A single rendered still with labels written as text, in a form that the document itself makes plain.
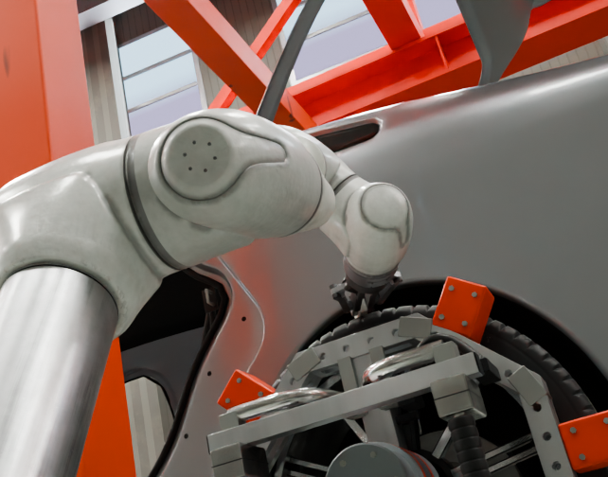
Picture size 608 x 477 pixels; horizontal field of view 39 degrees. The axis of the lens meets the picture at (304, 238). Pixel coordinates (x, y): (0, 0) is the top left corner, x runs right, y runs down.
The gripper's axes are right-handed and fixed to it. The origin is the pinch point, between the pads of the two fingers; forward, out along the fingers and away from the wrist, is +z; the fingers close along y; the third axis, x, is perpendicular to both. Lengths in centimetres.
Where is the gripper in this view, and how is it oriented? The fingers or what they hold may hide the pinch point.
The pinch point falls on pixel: (360, 310)
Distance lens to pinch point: 160.1
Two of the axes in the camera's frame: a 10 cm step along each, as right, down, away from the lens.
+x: -2.7, -8.6, 4.3
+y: 9.6, -2.4, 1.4
